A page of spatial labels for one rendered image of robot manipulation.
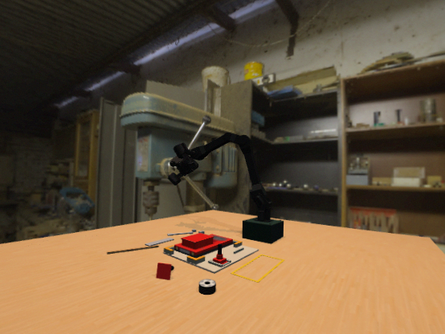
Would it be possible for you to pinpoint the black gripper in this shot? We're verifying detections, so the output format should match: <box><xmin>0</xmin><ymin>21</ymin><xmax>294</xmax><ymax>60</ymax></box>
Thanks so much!
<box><xmin>168</xmin><ymin>160</ymin><xmax>198</xmax><ymax>185</ymax></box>

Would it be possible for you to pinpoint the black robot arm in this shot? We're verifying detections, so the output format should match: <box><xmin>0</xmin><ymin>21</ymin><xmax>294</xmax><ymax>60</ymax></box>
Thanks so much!
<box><xmin>169</xmin><ymin>132</ymin><xmax>272</xmax><ymax>222</ymax></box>

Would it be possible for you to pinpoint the black toy tyre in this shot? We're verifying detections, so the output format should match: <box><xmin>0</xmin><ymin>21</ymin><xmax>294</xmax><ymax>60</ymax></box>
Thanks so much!
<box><xmin>199</xmin><ymin>279</ymin><xmax>216</xmax><ymax>295</ymax></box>

